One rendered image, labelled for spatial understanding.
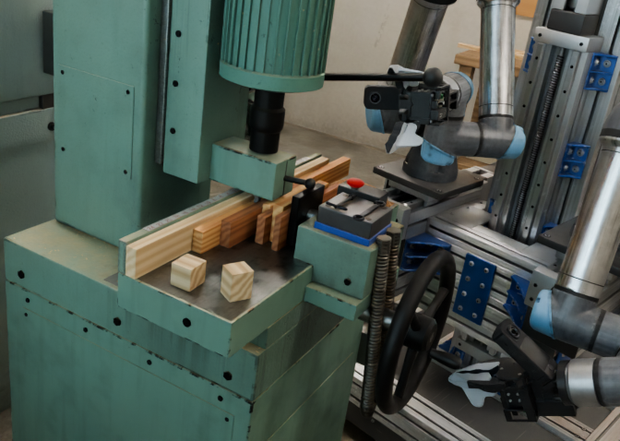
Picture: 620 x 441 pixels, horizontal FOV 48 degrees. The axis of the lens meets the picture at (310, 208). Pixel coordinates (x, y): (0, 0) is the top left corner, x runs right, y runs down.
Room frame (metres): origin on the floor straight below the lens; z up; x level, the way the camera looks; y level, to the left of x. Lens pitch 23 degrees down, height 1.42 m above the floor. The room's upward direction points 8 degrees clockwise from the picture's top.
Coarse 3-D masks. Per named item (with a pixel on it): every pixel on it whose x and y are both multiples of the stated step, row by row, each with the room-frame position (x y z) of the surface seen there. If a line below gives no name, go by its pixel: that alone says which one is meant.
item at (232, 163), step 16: (224, 144) 1.16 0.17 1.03; (240, 144) 1.17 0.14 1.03; (224, 160) 1.15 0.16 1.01; (240, 160) 1.13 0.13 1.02; (256, 160) 1.12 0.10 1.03; (272, 160) 1.11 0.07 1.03; (288, 160) 1.13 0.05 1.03; (224, 176) 1.14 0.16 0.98; (240, 176) 1.13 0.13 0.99; (256, 176) 1.11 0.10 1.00; (272, 176) 1.10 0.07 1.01; (256, 192) 1.11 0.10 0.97; (272, 192) 1.10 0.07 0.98; (288, 192) 1.15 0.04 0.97
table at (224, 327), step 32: (224, 256) 1.00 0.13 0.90; (256, 256) 1.01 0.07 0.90; (288, 256) 1.03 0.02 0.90; (128, 288) 0.89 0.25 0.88; (160, 288) 0.87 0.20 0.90; (256, 288) 0.91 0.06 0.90; (288, 288) 0.94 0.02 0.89; (320, 288) 0.99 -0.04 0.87; (160, 320) 0.86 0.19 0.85; (192, 320) 0.83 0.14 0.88; (224, 320) 0.81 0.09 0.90; (256, 320) 0.87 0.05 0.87; (352, 320) 0.95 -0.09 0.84; (224, 352) 0.81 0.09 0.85
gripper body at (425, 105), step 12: (420, 84) 1.29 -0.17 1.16; (444, 84) 1.28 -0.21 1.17; (408, 96) 1.26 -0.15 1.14; (420, 96) 1.25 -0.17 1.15; (432, 96) 1.24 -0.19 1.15; (444, 96) 1.28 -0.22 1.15; (456, 96) 1.32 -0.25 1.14; (408, 108) 1.26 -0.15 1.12; (420, 108) 1.26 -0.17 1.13; (432, 108) 1.25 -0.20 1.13; (444, 108) 1.27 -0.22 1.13; (456, 108) 1.32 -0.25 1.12; (408, 120) 1.27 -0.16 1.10; (420, 120) 1.25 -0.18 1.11; (432, 120) 1.24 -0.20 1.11; (444, 120) 1.28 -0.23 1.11
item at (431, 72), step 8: (424, 72) 1.17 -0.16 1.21; (432, 72) 1.16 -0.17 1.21; (440, 72) 1.17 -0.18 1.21; (328, 80) 1.26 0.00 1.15; (336, 80) 1.25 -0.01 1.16; (344, 80) 1.24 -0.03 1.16; (352, 80) 1.24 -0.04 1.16; (360, 80) 1.23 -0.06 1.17; (368, 80) 1.22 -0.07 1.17; (376, 80) 1.21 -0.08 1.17; (384, 80) 1.21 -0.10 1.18; (392, 80) 1.20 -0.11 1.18; (400, 80) 1.19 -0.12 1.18; (408, 80) 1.19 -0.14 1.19; (416, 80) 1.18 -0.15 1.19; (424, 80) 1.16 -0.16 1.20; (432, 80) 1.16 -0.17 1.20; (440, 80) 1.16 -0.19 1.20
